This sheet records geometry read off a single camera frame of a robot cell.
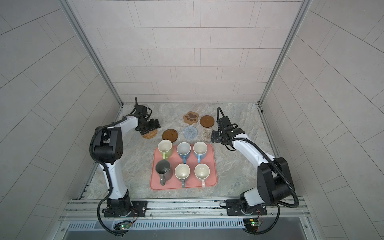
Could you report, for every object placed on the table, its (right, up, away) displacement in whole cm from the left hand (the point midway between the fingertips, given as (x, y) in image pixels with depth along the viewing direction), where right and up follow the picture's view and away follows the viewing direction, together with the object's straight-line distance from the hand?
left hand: (158, 124), depth 102 cm
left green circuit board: (-4, -42, -38) cm, 57 cm away
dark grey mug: (+8, -23, -20) cm, 32 cm away
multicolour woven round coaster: (+33, -7, -3) cm, 34 cm away
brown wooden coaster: (+34, +2, +3) cm, 34 cm away
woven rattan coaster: (-5, -7, -3) cm, 9 cm away
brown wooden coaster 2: (+9, -7, -4) cm, 12 cm away
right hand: (+40, -7, -14) cm, 43 cm away
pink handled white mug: (+30, -25, -20) cm, 44 cm away
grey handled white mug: (+19, -25, -20) cm, 37 cm away
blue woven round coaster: (+22, -5, -3) cm, 23 cm away
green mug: (+8, -13, -13) cm, 20 cm away
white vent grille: (+2, -44, -34) cm, 56 cm away
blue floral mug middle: (+19, -14, -15) cm, 28 cm away
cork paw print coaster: (+22, +4, +6) cm, 23 cm away
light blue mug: (+29, -14, -14) cm, 35 cm away
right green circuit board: (+52, -44, -34) cm, 77 cm away
